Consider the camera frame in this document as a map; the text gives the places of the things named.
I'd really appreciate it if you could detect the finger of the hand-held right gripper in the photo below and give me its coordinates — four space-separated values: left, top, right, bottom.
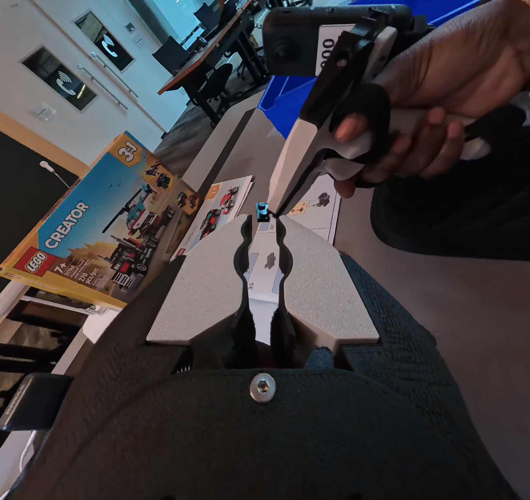
267 119 333 217

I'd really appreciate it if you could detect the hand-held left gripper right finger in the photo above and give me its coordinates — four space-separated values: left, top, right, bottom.
276 215 380 362

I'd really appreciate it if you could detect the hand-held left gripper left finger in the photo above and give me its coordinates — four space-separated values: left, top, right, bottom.
146 214 253 358

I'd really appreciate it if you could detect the open lego instruction booklet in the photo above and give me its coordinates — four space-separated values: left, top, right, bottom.
246 173 343 302

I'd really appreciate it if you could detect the closed lego instruction booklet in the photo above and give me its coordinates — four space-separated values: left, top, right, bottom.
170 175 256 263

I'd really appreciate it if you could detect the lego set cardboard box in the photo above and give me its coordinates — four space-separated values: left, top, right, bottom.
0 131 204 311

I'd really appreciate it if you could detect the person's right hand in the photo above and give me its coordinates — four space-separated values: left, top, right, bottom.
332 0 530 199

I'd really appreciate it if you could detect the long wooden office desk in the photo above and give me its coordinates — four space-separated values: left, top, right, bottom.
157 0 283 130

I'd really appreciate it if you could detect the black office chair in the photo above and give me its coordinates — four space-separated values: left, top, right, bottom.
195 63 234 109

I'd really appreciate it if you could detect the white stand base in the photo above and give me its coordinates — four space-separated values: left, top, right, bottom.
81 306 126 344

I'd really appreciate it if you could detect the black quilted case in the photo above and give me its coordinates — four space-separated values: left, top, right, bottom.
369 152 530 257

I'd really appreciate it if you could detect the phone sign door window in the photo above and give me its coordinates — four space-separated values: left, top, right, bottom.
73 10 136 72
22 46 97 112

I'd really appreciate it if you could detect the black cube charger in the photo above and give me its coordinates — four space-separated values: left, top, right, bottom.
0 373 74 433

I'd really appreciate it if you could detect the black board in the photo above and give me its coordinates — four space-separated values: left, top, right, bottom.
0 131 80 262

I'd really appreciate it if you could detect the plywood panel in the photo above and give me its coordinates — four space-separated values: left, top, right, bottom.
0 112 90 179

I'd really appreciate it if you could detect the white pin with wire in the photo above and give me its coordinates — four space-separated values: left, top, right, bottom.
39 160 72 191

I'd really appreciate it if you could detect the white cable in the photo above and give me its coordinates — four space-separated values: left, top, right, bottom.
18 430 39 474

